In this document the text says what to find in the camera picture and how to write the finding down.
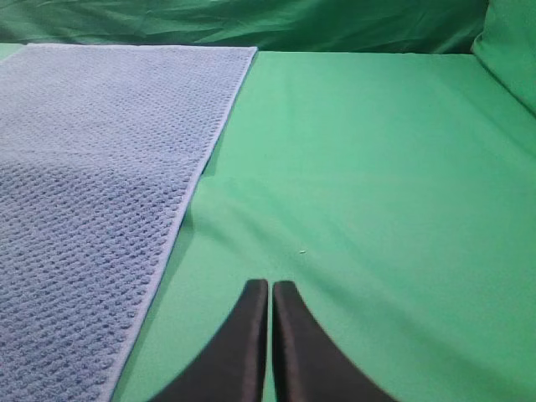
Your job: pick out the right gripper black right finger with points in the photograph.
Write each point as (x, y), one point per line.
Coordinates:
(307, 364)

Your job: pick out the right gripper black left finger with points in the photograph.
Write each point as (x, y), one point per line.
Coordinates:
(231, 367)

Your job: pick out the blue waffle-weave towel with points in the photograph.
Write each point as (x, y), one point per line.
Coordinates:
(102, 147)

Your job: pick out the green table cover cloth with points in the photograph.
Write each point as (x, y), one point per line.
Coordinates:
(397, 191)

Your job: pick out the green backdrop cloth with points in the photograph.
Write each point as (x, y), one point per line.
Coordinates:
(422, 27)

